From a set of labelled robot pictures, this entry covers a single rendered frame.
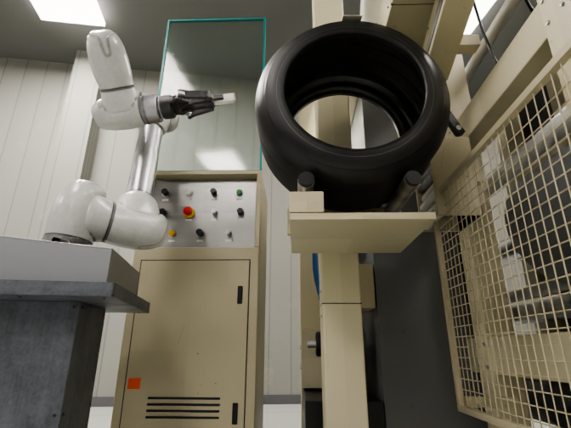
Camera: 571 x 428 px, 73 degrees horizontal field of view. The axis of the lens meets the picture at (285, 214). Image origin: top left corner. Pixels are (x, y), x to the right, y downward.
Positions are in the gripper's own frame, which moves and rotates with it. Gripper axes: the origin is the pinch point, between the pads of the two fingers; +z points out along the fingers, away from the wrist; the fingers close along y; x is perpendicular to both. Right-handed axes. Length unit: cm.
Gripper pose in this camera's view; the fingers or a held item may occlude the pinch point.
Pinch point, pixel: (224, 98)
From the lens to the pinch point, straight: 130.9
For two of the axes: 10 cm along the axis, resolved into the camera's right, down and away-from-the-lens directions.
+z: 9.9, -1.5, 0.3
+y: 0.3, 3.5, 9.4
